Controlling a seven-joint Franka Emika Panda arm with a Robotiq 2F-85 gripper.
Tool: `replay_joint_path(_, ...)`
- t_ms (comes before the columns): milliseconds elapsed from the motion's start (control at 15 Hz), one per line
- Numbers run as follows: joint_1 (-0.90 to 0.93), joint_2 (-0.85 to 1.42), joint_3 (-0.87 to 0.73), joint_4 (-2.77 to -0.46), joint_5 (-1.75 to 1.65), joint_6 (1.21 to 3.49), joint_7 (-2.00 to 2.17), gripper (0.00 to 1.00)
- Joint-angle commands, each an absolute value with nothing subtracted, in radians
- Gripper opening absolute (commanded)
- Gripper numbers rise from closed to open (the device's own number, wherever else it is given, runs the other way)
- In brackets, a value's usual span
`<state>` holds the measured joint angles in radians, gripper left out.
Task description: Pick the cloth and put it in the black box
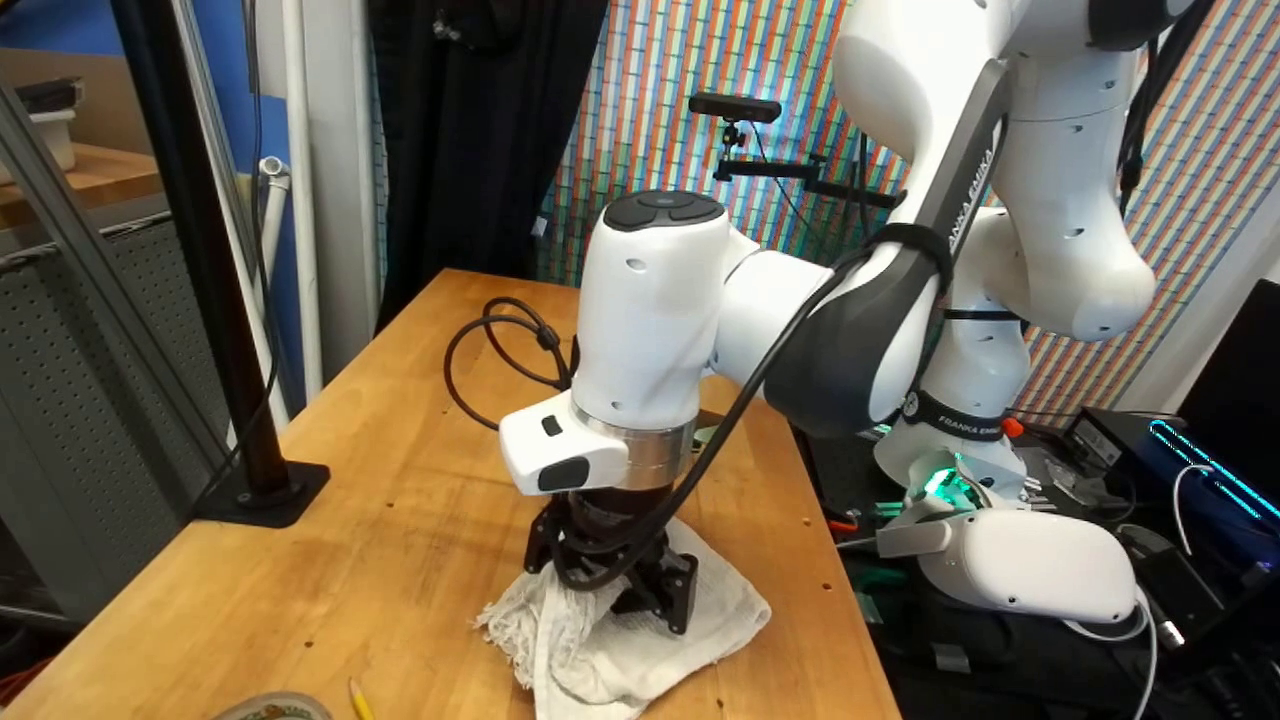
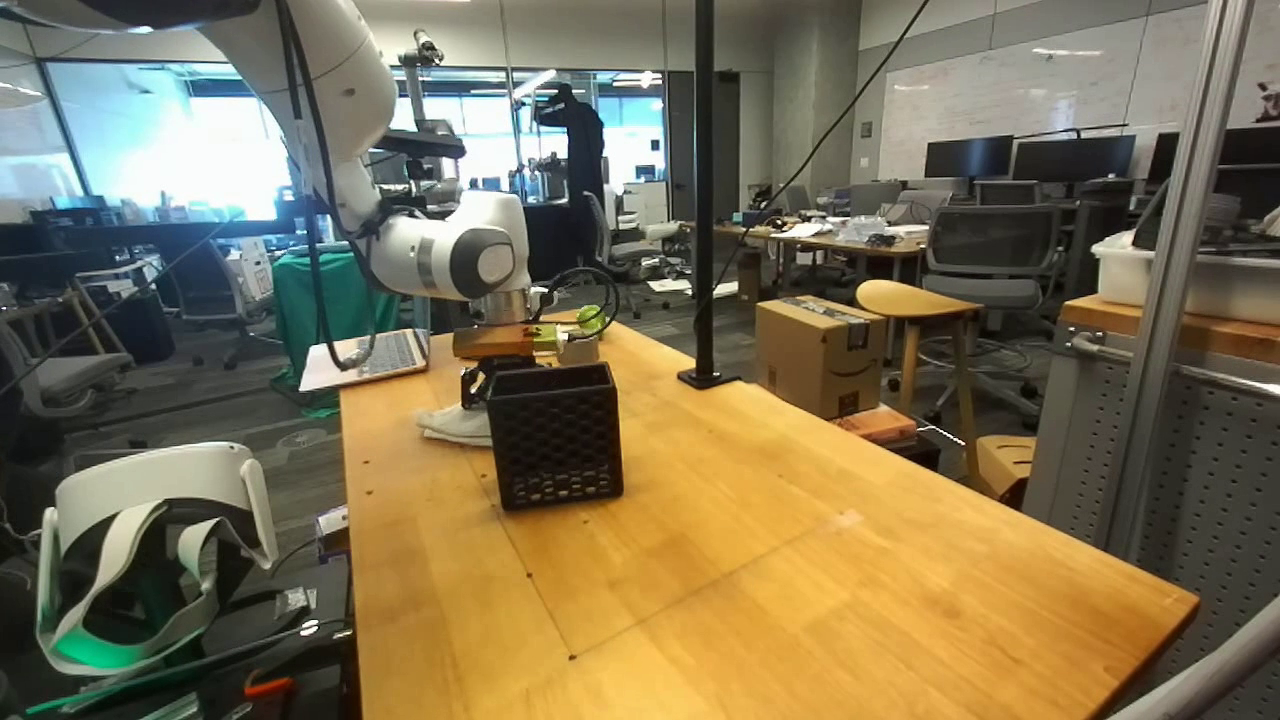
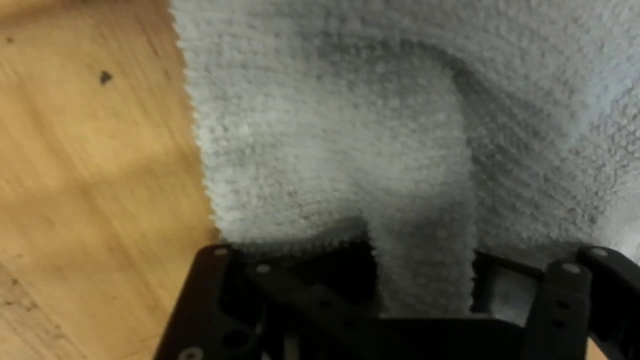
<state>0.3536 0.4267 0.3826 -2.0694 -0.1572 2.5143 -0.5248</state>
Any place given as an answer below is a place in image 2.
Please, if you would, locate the black pole with base plate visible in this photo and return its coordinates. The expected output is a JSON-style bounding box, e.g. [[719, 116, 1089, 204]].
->
[[678, 0, 739, 392]]

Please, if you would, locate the red handled tool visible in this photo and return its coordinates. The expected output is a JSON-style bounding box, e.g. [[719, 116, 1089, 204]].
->
[[235, 673, 299, 709]]

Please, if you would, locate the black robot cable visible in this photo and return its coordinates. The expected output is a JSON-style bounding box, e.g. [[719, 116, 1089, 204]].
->
[[274, 0, 391, 374]]

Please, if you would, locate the white VR headset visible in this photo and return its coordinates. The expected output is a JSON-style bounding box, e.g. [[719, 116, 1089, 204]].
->
[[31, 434, 284, 678]]

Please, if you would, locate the black perforated box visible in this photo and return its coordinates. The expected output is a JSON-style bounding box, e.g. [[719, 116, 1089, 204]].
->
[[482, 359, 628, 514]]

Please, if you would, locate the cluttered office desk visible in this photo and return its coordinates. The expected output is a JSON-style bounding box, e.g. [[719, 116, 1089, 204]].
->
[[718, 217, 938, 303]]

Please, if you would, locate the black rolling chair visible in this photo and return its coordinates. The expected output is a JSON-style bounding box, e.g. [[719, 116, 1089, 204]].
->
[[153, 235, 277, 374]]

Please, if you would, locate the grey mesh office chair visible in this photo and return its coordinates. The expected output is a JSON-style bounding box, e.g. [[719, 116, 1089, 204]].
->
[[921, 196, 1074, 402]]

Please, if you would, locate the grey padded chair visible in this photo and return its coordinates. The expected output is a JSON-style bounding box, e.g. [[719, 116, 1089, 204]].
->
[[0, 310, 145, 433]]

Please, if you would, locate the silver laptop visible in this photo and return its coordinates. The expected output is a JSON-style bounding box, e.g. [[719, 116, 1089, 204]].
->
[[297, 322, 436, 401]]

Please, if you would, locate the wooden side bench top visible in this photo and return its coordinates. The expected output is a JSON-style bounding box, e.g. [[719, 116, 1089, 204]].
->
[[1056, 290, 1280, 371]]

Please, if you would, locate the aluminium frame post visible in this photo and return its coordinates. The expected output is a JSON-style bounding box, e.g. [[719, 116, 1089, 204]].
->
[[1105, 0, 1263, 562]]

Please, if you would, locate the brown low seat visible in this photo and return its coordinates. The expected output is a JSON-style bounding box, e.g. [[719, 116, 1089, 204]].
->
[[837, 401, 927, 456]]

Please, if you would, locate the white plastic bin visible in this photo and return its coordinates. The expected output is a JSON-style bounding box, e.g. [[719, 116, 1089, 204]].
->
[[1089, 226, 1280, 326]]

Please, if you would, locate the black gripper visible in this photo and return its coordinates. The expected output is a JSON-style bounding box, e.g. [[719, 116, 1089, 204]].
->
[[457, 351, 538, 410]]

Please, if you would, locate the tall wooden stool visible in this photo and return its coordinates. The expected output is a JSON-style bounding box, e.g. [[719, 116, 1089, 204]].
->
[[851, 277, 993, 442]]

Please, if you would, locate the white cloth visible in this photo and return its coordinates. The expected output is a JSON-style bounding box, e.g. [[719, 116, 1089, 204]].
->
[[417, 401, 496, 453]]

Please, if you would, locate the cardboard shipping box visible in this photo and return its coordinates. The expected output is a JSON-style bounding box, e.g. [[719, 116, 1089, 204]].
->
[[754, 290, 889, 422]]

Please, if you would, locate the grey perforated panel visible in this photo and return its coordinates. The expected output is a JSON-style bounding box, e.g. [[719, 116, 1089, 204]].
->
[[1023, 343, 1280, 720]]

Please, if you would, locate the grey metal bar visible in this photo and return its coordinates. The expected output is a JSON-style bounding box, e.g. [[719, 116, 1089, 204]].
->
[[1114, 596, 1280, 720]]

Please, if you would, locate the small wooden stool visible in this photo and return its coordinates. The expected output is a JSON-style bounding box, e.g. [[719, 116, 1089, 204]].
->
[[967, 433, 1042, 513]]

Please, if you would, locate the black computer monitor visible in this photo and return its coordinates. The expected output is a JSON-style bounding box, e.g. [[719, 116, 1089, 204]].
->
[[1014, 126, 1139, 193], [1134, 120, 1280, 251], [921, 131, 1018, 183]]

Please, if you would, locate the green fabric cover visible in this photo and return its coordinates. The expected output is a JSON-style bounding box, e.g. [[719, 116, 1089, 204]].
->
[[274, 240, 403, 392]]

